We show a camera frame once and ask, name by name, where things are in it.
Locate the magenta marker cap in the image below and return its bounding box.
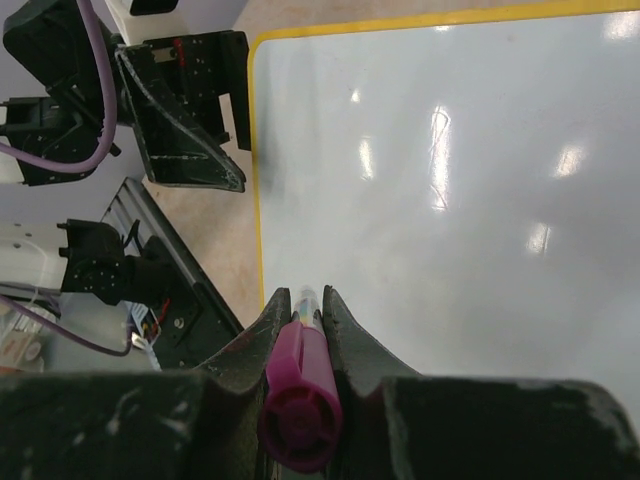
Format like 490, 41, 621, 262
258, 321, 343, 474

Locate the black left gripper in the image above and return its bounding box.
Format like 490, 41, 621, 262
117, 30, 250, 193

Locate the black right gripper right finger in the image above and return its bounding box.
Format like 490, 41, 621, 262
322, 286, 639, 479

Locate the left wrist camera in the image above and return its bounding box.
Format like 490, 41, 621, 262
105, 0, 189, 46

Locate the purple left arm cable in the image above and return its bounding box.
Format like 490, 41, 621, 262
0, 0, 119, 174

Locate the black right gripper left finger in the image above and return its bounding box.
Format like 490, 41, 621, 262
1, 288, 291, 479

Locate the yellow framed whiteboard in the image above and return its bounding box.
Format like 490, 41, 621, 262
250, 1, 639, 396

